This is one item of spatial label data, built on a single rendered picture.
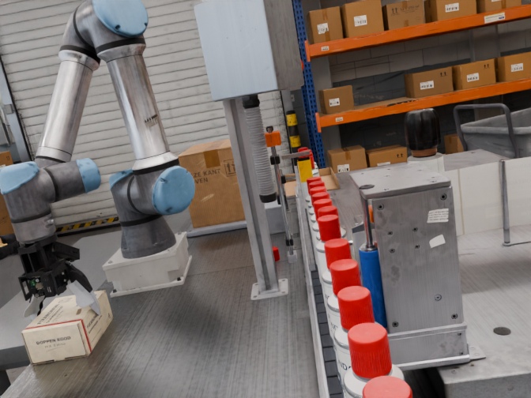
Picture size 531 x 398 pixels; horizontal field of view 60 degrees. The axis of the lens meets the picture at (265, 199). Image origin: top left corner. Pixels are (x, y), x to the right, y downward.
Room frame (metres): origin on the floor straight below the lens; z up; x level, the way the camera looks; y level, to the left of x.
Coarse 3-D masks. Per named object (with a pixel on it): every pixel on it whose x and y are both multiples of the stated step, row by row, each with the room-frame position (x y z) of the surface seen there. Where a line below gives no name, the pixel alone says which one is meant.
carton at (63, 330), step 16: (64, 304) 0.98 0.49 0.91; (48, 320) 0.91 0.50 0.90; (64, 320) 0.90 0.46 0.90; (80, 320) 0.88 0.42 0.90; (96, 320) 0.94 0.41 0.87; (32, 336) 0.87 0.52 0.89; (48, 336) 0.87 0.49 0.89; (64, 336) 0.87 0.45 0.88; (80, 336) 0.87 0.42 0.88; (96, 336) 0.92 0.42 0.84; (32, 352) 0.87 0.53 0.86; (48, 352) 0.87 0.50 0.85; (64, 352) 0.87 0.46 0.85; (80, 352) 0.87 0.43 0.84
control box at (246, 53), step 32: (224, 0) 0.92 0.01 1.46; (256, 0) 0.87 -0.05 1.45; (288, 0) 0.93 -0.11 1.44; (224, 32) 0.93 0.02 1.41; (256, 32) 0.88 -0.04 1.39; (288, 32) 0.91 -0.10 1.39; (224, 64) 0.94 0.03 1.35; (256, 64) 0.89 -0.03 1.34; (288, 64) 0.90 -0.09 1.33; (224, 96) 0.95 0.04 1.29
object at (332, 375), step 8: (312, 248) 1.11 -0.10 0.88; (312, 272) 0.96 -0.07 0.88; (312, 280) 0.92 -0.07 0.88; (320, 288) 0.87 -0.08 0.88; (320, 296) 0.84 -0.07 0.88; (320, 304) 0.81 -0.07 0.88; (320, 312) 0.78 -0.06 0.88; (320, 320) 0.75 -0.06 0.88; (320, 328) 0.72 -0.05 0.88; (328, 328) 0.72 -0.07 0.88; (328, 336) 0.69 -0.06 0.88; (328, 344) 0.67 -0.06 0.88; (328, 352) 0.64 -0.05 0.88; (328, 360) 0.62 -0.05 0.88; (328, 368) 0.60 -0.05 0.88; (336, 368) 0.60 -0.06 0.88; (328, 376) 0.59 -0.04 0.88; (336, 376) 0.58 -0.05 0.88; (328, 384) 0.57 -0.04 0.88; (336, 384) 0.57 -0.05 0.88; (336, 392) 0.55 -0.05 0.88
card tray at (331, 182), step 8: (328, 168) 2.19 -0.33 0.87; (288, 176) 2.20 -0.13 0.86; (320, 176) 2.19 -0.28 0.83; (328, 176) 2.16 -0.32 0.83; (336, 176) 1.96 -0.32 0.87; (288, 184) 2.14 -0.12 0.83; (296, 184) 2.11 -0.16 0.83; (328, 184) 1.99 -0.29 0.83; (336, 184) 1.96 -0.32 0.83; (288, 192) 1.98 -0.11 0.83
